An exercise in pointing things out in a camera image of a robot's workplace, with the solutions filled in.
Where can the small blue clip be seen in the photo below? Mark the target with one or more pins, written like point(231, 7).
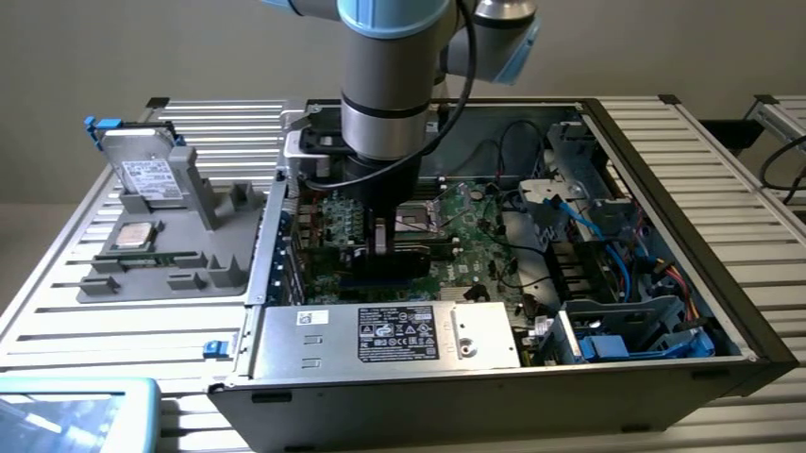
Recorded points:
point(214, 348)

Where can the teach pendant with blue rim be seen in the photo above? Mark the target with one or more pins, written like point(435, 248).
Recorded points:
point(135, 415)

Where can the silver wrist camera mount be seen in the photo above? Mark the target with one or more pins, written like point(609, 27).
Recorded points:
point(302, 146)

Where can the green RAM stick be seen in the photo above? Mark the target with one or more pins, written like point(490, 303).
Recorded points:
point(148, 258)

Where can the CPU chip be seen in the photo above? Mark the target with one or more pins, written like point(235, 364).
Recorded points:
point(136, 234)

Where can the metal disk bay cage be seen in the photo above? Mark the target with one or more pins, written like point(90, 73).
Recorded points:
point(570, 156)

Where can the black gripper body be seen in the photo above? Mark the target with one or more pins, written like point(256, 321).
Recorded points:
point(384, 181)

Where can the CPU socket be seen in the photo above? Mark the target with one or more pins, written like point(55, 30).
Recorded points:
point(425, 214)

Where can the black graphics card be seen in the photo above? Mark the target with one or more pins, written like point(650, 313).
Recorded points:
point(403, 269)

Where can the silver hard disk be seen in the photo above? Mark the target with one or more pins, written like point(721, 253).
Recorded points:
point(146, 172)

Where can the silver power supply unit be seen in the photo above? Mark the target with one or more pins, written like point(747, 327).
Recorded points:
point(384, 337)

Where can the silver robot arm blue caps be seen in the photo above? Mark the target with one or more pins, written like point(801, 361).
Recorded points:
point(387, 71)

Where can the silver chipset heatsink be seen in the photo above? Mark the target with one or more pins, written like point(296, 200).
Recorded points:
point(466, 293)

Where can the green motherboard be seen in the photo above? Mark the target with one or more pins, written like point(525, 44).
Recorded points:
point(469, 226)

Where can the blue disk caddy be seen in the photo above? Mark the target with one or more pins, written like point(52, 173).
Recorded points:
point(95, 129)

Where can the metal slat side table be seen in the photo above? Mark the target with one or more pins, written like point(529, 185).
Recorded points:
point(777, 115)

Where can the grey parts rack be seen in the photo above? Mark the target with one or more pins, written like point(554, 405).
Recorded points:
point(163, 278)

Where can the open black PC case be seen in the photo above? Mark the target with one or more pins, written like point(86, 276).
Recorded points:
point(478, 406)

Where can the blue drive tray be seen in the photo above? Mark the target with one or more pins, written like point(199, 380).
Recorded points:
point(607, 349)

